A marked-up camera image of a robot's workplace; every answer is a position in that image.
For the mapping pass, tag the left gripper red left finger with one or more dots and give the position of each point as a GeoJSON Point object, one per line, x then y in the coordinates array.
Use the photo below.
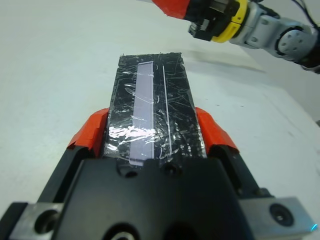
{"type": "Point", "coordinates": [90, 132]}

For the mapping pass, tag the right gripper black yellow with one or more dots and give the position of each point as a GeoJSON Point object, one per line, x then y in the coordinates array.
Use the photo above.
{"type": "Point", "coordinates": [225, 27]}

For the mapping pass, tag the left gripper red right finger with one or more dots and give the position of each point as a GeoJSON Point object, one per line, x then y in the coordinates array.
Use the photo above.
{"type": "Point", "coordinates": [215, 133]}

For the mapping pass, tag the black camera box lid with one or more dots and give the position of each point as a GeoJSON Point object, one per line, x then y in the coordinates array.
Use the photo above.
{"type": "Point", "coordinates": [175, 112]}

